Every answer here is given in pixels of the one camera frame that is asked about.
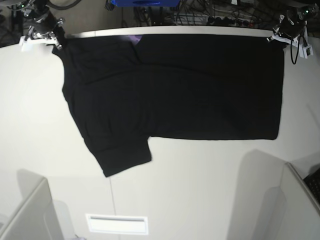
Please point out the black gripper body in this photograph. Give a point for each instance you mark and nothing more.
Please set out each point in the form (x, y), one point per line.
(46, 27)
(290, 25)

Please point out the black T-shirt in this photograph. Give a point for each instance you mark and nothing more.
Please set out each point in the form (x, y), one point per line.
(177, 86)

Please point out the black power strip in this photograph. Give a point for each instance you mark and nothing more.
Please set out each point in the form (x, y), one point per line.
(229, 22)

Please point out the blue box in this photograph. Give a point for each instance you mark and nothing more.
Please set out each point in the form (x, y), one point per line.
(145, 3)

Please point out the black keyboard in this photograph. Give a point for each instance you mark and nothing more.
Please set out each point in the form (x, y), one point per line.
(313, 183)

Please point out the white label plate on table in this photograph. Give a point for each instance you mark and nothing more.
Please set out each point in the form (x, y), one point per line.
(119, 225)

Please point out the right grey partition panel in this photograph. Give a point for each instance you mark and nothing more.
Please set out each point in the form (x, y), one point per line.
(289, 211)

